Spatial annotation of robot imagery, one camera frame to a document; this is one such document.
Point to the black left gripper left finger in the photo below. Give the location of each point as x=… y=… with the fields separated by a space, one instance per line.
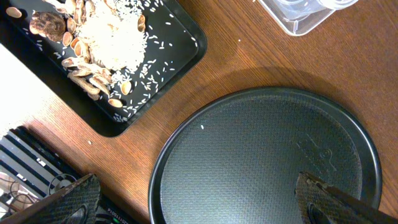
x=75 y=203

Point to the black square bin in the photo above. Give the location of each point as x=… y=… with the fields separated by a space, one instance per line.
x=175 y=44

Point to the round black tray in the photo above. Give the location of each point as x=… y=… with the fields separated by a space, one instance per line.
x=237 y=159

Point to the food scraps pile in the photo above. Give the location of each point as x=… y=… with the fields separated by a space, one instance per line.
x=103 y=39

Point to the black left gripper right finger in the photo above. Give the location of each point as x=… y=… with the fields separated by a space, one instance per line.
x=320 y=202

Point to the clear plastic waste bin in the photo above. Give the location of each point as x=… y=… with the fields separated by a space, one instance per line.
x=299 y=17

